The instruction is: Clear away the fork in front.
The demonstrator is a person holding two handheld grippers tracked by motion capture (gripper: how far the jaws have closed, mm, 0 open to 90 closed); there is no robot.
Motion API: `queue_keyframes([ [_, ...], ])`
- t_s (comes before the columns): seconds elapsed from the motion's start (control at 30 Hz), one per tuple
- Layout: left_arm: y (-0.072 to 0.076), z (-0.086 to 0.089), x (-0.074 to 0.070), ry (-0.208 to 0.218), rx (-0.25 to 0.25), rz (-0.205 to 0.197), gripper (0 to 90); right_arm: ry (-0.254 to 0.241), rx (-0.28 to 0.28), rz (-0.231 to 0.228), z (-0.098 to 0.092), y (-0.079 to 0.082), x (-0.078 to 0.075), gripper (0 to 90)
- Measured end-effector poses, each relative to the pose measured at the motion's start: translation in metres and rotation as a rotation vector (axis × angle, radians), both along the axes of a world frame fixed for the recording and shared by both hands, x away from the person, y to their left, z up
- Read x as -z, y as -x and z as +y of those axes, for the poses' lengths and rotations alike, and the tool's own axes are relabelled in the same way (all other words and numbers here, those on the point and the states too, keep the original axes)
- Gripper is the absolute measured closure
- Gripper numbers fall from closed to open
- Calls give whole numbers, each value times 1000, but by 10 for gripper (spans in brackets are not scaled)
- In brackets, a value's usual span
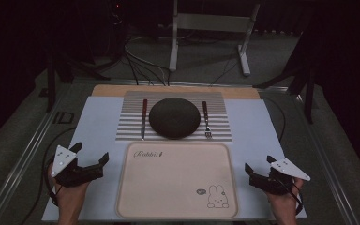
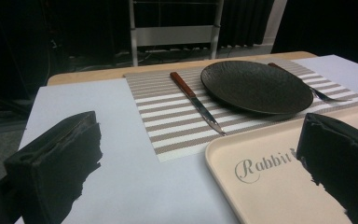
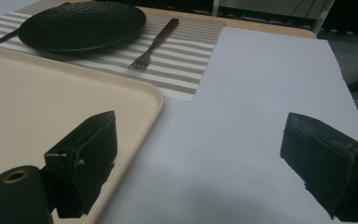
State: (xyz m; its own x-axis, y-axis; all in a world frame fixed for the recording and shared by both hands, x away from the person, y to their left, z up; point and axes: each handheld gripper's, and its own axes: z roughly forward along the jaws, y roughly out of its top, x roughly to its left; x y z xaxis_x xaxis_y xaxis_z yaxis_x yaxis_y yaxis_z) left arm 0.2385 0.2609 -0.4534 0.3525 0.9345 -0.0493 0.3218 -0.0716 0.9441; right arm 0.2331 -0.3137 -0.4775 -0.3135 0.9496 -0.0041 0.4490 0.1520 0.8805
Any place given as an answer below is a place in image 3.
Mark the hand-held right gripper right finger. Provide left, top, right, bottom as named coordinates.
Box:
left=280, top=112, right=358, bottom=223

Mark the white table cover sheet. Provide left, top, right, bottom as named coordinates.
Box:
left=96, top=26, right=358, bottom=224

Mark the fork with brown handle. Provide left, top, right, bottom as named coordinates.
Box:
left=128, top=18, right=180, bottom=70

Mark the black textured plate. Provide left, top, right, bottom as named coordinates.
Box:
left=18, top=0, right=147, bottom=52

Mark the beige plastic tray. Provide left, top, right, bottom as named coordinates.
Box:
left=0, top=43, right=165, bottom=224

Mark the striped woven placemat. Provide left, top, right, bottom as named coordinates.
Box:
left=0, top=0, right=226, bottom=104

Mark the knife with dark handle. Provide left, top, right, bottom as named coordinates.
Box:
left=0, top=28, right=21, bottom=48

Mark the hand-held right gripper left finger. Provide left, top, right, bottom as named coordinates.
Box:
left=44, top=110, right=118, bottom=219

